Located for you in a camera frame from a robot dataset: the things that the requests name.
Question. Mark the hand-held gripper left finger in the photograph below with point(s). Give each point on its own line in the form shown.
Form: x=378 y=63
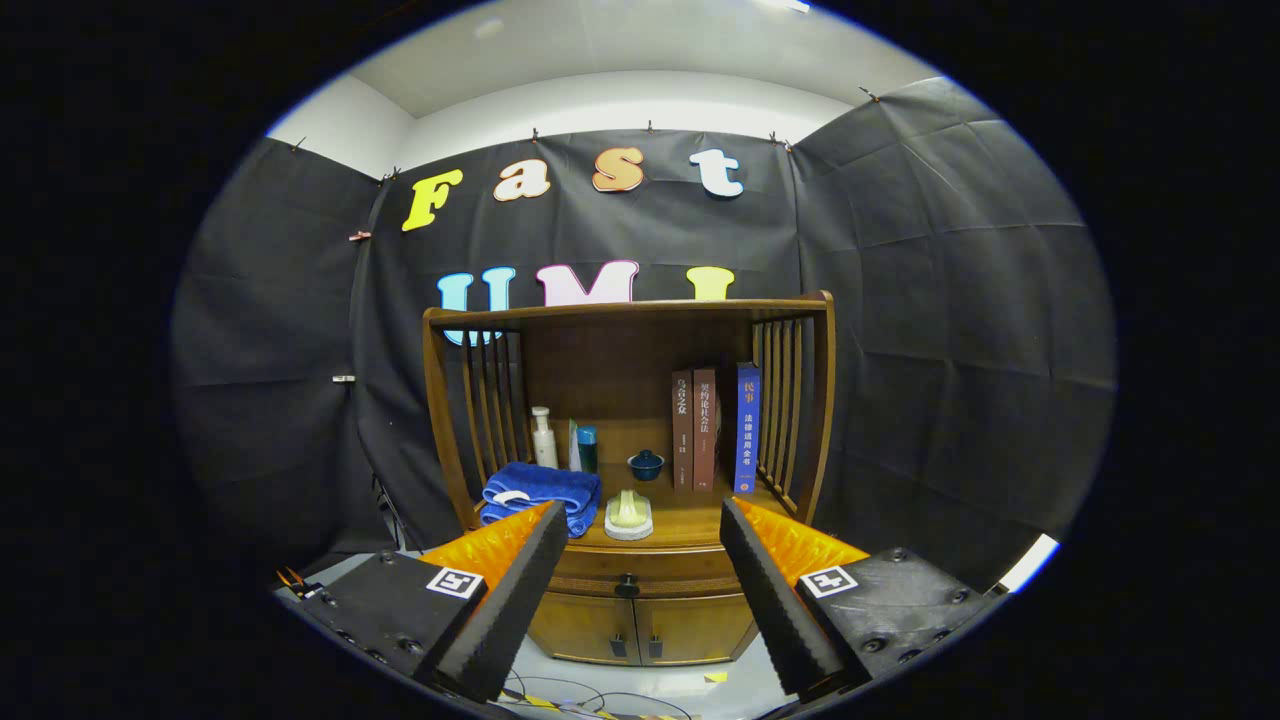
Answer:
x=520 y=598

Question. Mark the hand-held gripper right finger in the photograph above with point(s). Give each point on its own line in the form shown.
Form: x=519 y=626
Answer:
x=770 y=598

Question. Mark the wooden drawer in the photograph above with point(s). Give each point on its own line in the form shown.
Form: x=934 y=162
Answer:
x=680 y=570

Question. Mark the wooden cabinet door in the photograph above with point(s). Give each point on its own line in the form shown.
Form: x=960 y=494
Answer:
x=575 y=628
x=700 y=625

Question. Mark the wooden countertop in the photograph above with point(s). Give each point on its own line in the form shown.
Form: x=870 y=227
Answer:
x=690 y=515

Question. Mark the wooden cabinet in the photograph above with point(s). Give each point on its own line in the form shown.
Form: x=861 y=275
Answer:
x=620 y=350

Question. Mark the yellow black tape strip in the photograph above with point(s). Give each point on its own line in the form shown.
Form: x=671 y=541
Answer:
x=545 y=702

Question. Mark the blue folded towel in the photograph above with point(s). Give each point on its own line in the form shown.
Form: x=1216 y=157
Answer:
x=545 y=485

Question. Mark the white pump bottle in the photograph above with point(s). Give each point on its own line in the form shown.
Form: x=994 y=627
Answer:
x=544 y=445

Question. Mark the teal box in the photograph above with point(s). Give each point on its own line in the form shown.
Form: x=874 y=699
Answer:
x=586 y=450

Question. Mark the blue book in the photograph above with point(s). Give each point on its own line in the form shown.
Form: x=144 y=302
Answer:
x=748 y=430

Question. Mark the brown book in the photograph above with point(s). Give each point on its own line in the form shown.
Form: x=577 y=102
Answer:
x=706 y=440
x=682 y=440

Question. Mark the blue lidded teacup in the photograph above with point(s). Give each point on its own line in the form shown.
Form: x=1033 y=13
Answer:
x=646 y=466

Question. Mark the white panel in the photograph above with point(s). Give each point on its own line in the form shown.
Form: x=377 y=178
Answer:
x=1030 y=563

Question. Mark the black backdrop cloth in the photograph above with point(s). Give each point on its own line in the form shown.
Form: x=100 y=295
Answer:
x=950 y=300

